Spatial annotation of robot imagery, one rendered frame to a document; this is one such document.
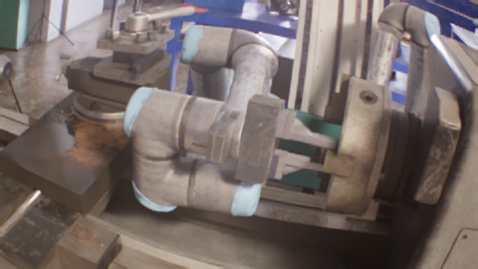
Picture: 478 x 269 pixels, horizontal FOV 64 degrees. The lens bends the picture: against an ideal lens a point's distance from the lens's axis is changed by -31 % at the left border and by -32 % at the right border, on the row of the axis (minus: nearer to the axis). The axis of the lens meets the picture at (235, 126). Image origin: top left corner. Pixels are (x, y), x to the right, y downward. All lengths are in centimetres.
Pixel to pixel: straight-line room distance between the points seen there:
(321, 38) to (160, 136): 126
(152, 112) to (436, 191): 51
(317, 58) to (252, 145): 124
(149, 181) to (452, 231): 58
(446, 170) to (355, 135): 22
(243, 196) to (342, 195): 18
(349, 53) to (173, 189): 126
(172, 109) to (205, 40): 55
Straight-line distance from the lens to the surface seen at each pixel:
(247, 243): 123
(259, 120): 84
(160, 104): 87
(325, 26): 202
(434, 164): 70
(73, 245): 94
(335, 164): 81
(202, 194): 91
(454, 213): 75
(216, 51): 139
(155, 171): 91
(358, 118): 82
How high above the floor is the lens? 149
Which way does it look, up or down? 25 degrees down
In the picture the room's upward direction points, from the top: 7 degrees clockwise
